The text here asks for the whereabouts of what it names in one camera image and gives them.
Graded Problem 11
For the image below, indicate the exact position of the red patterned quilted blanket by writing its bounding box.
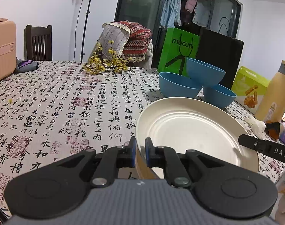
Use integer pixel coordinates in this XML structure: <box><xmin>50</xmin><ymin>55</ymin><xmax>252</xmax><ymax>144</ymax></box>
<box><xmin>102</xmin><ymin>21</ymin><xmax>152</xmax><ymax>62</ymax></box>

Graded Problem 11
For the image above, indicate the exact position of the blue bowl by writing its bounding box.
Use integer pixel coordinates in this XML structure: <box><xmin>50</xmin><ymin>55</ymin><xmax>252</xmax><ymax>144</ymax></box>
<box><xmin>159</xmin><ymin>72</ymin><xmax>202</xmax><ymax>99</ymax></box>
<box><xmin>203</xmin><ymin>84</ymin><xmax>237</xmax><ymax>109</ymax></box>
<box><xmin>186</xmin><ymin>57</ymin><xmax>226</xmax><ymax>88</ymax></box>

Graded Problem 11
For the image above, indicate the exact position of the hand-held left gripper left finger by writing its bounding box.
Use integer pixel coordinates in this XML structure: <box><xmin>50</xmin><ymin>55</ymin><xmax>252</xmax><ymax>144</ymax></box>
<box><xmin>53</xmin><ymin>137</ymin><xmax>137</xmax><ymax>188</ymax></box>

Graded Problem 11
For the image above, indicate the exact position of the yellow blossom branch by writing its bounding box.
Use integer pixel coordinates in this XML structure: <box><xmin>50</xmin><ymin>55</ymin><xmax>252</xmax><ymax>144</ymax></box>
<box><xmin>83</xmin><ymin>40</ymin><xmax>136</xmax><ymax>75</ymax></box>

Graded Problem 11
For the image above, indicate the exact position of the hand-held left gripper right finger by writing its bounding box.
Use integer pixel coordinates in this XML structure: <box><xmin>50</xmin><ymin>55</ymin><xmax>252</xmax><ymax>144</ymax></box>
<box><xmin>145</xmin><ymin>138</ymin><xmax>224</xmax><ymax>188</ymax></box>

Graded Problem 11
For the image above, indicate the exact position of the black paper bag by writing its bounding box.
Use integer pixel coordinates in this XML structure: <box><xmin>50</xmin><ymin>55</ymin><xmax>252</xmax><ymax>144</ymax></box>
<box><xmin>199</xmin><ymin>17</ymin><xmax>244</xmax><ymax>90</ymax></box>

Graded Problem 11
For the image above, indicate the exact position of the orange and black object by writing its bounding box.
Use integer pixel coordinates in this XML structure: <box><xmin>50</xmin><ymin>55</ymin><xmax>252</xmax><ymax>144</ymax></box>
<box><xmin>265</xmin><ymin>121</ymin><xmax>282</xmax><ymax>140</ymax></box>

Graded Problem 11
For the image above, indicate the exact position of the green paper bag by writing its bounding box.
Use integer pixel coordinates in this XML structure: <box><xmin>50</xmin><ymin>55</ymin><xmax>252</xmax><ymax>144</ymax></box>
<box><xmin>158</xmin><ymin>27</ymin><xmax>200</xmax><ymax>76</ymax></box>

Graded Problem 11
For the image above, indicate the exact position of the calligraphy print tablecloth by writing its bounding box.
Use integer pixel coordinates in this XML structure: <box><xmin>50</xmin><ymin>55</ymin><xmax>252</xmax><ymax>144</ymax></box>
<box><xmin>0</xmin><ymin>60</ymin><xmax>285</xmax><ymax>221</ymax></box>

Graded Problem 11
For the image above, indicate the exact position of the studio lamp on stand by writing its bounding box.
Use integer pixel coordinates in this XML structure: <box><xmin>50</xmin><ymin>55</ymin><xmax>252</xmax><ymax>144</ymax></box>
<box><xmin>80</xmin><ymin>0</ymin><xmax>99</xmax><ymax>62</ymax></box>

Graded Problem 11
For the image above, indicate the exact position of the cream ribbed plate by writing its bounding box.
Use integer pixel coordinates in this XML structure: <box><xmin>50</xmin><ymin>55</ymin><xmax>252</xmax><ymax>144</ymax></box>
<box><xmin>135</xmin><ymin>97</ymin><xmax>259</xmax><ymax>180</ymax></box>

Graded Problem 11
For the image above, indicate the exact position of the black framed glass door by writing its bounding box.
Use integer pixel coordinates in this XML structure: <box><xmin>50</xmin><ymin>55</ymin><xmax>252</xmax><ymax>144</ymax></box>
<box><xmin>114</xmin><ymin>0</ymin><xmax>242</xmax><ymax>70</ymax></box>

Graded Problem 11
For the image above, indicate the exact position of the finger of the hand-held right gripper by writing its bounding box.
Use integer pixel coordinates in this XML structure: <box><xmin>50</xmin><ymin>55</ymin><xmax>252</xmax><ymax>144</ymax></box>
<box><xmin>238</xmin><ymin>134</ymin><xmax>266</xmax><ymax>152</ymax></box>

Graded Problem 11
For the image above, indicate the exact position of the hanging pink garment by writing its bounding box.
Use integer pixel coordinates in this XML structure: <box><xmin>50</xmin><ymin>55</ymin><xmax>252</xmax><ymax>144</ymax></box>
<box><xmin>181</xmin><ymin>0</ymin><xmax>199</xmax><ymax>25</ymax></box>

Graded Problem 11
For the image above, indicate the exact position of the grey purple cloth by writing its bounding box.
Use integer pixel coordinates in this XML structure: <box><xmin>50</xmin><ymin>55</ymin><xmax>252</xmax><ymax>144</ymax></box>
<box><xmin>15</xmin><ymin>59</ymin><xmax>38</xmax><ymax>73</ymax></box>

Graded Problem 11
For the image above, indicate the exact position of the yellow bottle grey cap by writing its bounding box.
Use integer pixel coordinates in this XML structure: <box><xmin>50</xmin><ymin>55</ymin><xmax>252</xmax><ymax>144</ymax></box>
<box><xmin>254</xmin><ymin>60</ymin><xmax>285</xmax><ymax>123</ymax></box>

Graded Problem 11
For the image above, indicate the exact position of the hanging white garment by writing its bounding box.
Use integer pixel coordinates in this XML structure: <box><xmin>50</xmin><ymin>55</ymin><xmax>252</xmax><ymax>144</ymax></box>
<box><xmin>192</xmin><ymin>3</ymin><xmax>214</xmax><ymax>28</ymax></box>

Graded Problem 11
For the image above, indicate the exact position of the black lamp cable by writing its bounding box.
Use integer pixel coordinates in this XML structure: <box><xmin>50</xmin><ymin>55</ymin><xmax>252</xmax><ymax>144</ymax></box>
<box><xmin>73</xmin><ymin>0</ymin><xmax>85</xmax><ymax>61</ymax></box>

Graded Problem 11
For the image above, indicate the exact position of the pink ribbed suitcase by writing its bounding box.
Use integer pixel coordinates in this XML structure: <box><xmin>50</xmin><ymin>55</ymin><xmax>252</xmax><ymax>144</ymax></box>
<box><xmin>0</xmin><ymin>17</ymin><xmax>17</xmax><ymax>85</ymax></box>

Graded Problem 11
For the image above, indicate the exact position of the crumpled white tissue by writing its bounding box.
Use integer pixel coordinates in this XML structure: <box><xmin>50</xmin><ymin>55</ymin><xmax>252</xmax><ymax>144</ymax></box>
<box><xmin>244</xmin><ymin>117</ymin><xmax>266</xmax><ymax>138</ymax></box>

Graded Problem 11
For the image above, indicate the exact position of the dark wooden chair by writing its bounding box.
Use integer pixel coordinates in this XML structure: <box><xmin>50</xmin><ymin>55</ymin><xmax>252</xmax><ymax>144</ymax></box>
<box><xmin>24</xmin><ymin>25</ymin><xmax>53</xmax><ymax>61</ymax></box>

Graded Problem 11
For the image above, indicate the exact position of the hanging light blue garment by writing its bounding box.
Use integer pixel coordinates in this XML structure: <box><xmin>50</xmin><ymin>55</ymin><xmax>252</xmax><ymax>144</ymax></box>
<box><xmin>160</xmin><ymin>0</ymin><xmax>183</xmax><ymax>29</ymax></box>

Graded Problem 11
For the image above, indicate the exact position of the yellow-green snack box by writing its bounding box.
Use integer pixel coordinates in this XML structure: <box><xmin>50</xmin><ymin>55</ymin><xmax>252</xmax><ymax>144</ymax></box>
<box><xmin>231</xmin><ymin>66</ymin><xmax>272</xmax><ymax>110</ymax></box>

